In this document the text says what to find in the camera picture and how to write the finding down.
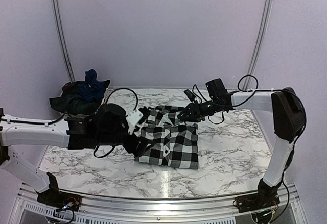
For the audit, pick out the aluminium frame post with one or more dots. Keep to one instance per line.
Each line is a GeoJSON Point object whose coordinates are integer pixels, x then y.
{"type": "Point", "coordinates": [62, 40]}
{"type": "Point", "coordinates": [260, 37]}

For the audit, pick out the right aluminium frame post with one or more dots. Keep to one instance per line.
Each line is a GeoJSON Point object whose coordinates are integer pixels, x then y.
{"type": "Point", "coordinates": [260, 37]}

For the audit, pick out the front aluminium table rail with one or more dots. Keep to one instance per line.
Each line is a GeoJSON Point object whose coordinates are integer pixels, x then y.
{"type": "Point", "coordinates": [229, 208]}

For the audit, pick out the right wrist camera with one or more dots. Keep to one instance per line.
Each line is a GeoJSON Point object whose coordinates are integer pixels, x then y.
{"type": "Point", "coordinates": [190, 95]}

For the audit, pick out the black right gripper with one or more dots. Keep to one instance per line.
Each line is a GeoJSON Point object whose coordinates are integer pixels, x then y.
{"type": "Point", "coordinates": [195, 115]}

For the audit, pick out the dark blue green clothes pile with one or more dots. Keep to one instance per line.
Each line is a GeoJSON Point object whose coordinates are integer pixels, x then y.
{"type": "Point", "coordinates": [81, 97]}

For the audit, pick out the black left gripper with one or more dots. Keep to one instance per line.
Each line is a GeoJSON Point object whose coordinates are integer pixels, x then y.
{"type": "Point", "coordinates": [130, 147]}

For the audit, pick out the left aluminium frame post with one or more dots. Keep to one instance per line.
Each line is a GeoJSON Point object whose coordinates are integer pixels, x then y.
{"type": "Point", "coordinates": [62, 40]}

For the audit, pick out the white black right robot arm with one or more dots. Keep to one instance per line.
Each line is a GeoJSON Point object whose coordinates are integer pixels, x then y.
{"type": "Point", "coordinates": [289, 121]}

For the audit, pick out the black white plaid shirt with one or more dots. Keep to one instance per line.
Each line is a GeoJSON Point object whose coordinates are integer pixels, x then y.
{"type": "Point", "coordinates": [174, 142]}

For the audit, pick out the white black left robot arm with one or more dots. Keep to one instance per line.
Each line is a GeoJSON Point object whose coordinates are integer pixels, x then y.
{"type": "Point", "coordinates": [15, 131]}

